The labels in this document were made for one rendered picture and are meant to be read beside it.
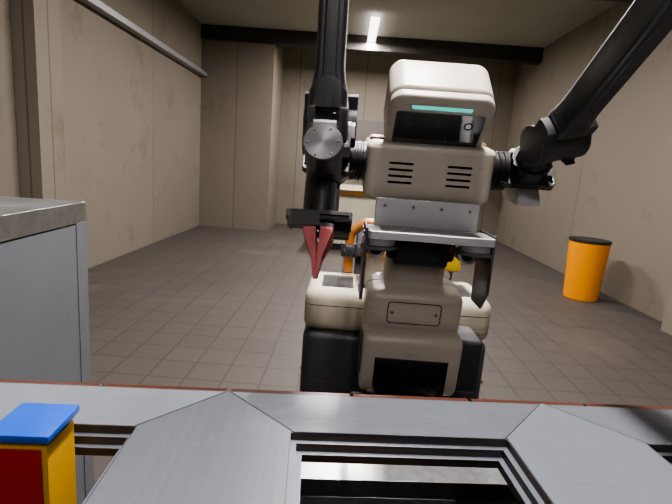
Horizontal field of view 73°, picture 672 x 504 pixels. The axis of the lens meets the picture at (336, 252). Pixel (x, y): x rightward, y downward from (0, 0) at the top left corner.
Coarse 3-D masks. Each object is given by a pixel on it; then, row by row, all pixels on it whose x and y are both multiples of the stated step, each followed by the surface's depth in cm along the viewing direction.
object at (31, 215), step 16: (0, 208) 75; (16, 208) 77; (32, 208) 78; (48, 208) 80; (64, 208) 86; (80, 208) 92; (0, 224) 68; (16, 224) 72; (32, 224) 76; (48, 224) 81; (64, 224) 86; (0, 240) 68
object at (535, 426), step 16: (528, 416) 61; (544, 416) 62; (560, 416) 62; (576, 416) 62; (512, 432) 57; (528, 432) 58; (544, 432) 58; (560, 432) 58; (576, 432) 58; (592, 432) 59; (608, 432) 59
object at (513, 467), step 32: (96, 448) 52; (320, 448) 54; (352, 448) 54; (384, 448) 54; (416, 448) 54; (448, 448) 55; (480, 448) 55; (512, 448) 54; (288, 480) 47; (512, 480) 51
